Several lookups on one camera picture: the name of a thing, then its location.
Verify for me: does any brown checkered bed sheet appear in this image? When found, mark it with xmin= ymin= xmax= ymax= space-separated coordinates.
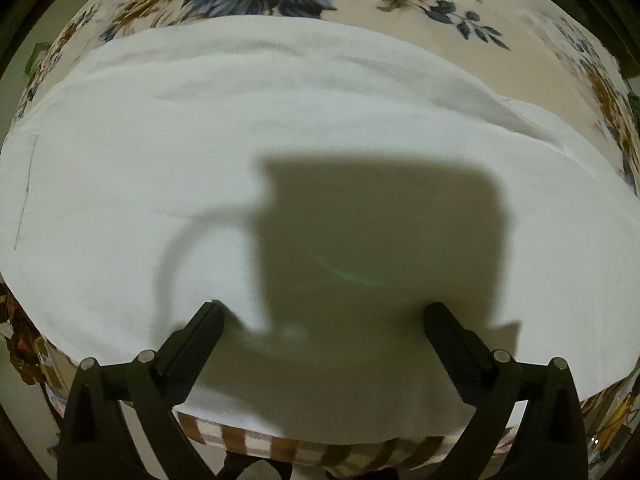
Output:
xmin=172 ymin=410 xmax=526 ymax=480

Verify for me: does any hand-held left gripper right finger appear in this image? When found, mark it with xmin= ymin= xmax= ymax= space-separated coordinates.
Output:
xmin=422 ymin=302 xmax=589 ymax=480

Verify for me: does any floral printed blanket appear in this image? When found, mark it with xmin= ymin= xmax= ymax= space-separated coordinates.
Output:
xmin=0 ymin=0 xmax=640 ymax=466

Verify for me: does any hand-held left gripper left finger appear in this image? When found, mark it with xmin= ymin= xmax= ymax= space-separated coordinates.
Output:
xmin=56 ymin=300 xmax=225 ymax=480

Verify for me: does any white cloth towel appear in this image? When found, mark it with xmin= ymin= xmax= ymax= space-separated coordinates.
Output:
xmin=0 ymin=14 xmax=640 ymax=446

